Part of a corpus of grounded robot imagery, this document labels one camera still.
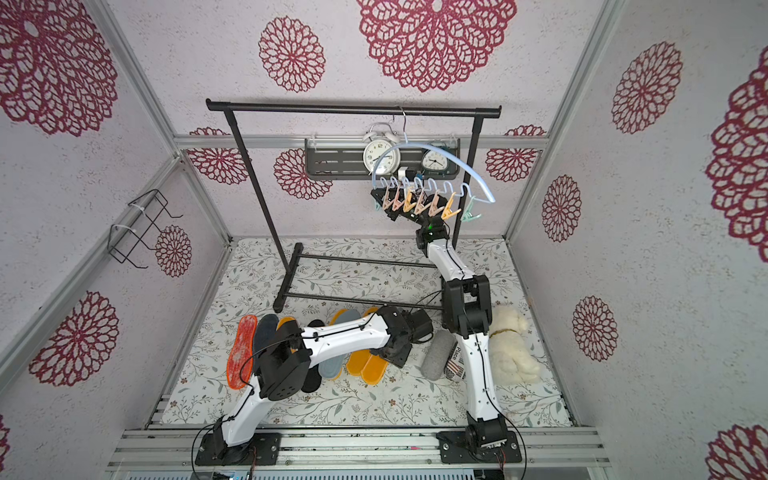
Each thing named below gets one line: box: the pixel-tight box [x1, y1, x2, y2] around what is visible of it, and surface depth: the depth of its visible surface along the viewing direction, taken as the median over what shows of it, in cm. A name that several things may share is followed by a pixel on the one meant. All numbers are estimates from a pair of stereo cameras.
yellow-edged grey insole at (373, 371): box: [360, 354, 389, 385], surface depth 88 cm
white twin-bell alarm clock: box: [363, 122, 401, 177], surface depth 89 cm
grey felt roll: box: [420, 329, 457, 381], surface depth 87 cm
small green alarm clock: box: [421, 148, 454, 174], surface depth 92 cm
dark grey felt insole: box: [253, 314, 279, 373], surface depth 96 cm
